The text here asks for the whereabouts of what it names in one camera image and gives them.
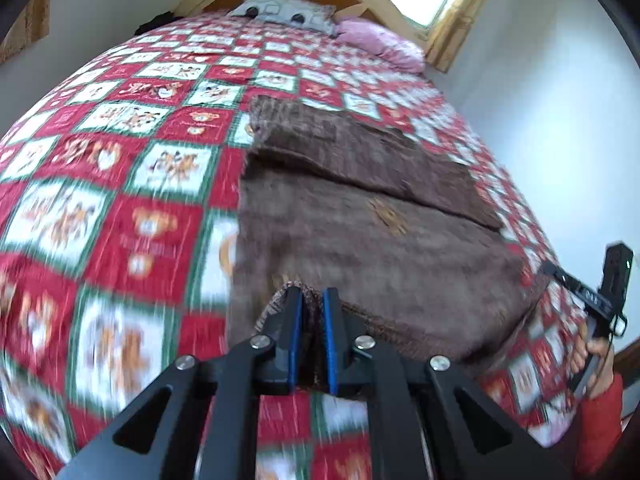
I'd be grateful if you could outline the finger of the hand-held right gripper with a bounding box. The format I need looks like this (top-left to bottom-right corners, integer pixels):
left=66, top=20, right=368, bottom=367
left=539, top=260, right=583, bottom=293

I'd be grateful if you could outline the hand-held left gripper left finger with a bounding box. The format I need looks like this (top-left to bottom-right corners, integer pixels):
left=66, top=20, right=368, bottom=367
left=55, top=285, right=306, bottom=480

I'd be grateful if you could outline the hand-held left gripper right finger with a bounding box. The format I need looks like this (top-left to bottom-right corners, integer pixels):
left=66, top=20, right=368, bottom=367
left=322, top=287, right=571, bottom=480

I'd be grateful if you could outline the brown knitted cloth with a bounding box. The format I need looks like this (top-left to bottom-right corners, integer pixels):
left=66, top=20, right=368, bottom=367
left=227, top=95, right=551, bottom=401

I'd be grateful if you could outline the person's right forearm red sleeve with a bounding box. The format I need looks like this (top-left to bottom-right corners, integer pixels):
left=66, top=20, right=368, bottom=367
left=575, top=372, right=626, bottom=478

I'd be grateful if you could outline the person's right hand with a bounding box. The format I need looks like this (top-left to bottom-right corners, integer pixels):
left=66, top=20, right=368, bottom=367
left=571, top=322, right=617, bottom=402

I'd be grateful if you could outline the red checkered printed blanket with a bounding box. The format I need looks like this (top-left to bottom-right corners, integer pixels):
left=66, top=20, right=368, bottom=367
left=0, top=12, right=591, bottom=480

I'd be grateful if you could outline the yellow curtain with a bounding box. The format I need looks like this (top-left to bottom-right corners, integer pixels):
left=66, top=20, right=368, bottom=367
left=0, top=0, right=53, bottom=63
left=425, top=0, right=503, bottom=73

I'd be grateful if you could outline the pink pillow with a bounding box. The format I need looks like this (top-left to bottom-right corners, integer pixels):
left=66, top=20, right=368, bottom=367
left=334, top=16, right=426, bottom=73

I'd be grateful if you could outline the grey printed pillow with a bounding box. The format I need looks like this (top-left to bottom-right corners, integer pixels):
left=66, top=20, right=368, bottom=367
left=230, top=0, right=337, bottom=36

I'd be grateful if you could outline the black object beside headboard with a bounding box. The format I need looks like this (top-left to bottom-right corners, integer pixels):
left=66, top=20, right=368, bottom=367
left=135, top=15, right=173, bottom=36

